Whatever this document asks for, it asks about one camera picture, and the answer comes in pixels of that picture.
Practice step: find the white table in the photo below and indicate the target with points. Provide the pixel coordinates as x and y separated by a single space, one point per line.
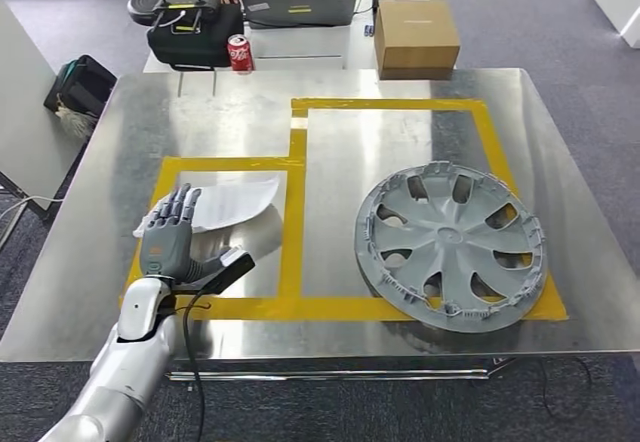
300 45

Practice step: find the white partition panel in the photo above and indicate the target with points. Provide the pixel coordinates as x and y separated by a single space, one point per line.
30 128

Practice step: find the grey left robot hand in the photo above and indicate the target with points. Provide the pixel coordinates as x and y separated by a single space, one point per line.
167 243

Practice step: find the black bag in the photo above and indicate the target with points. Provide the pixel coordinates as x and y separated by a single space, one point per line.
84 84

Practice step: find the grey wheel hubcap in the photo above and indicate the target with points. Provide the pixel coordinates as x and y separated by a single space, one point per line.
450 234

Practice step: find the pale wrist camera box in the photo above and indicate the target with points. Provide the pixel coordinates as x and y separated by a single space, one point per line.
235 270

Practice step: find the white curved plastic part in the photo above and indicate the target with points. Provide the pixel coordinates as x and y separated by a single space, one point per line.
235 204

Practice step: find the red soda can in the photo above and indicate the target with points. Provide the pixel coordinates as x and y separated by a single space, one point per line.
240 53

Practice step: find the black carrying case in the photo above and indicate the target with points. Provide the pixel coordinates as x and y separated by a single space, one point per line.
195 41

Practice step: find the small blue connector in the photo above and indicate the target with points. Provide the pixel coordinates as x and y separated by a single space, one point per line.
369 29

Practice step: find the black round disc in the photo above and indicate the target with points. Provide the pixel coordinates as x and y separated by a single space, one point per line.
143 5

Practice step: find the steel workbench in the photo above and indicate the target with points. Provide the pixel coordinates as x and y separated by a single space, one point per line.
200 121

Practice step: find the grey laptop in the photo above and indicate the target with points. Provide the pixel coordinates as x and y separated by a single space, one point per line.
300 3

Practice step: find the brown cardboard box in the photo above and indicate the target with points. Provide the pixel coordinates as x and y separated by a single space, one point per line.
415 35

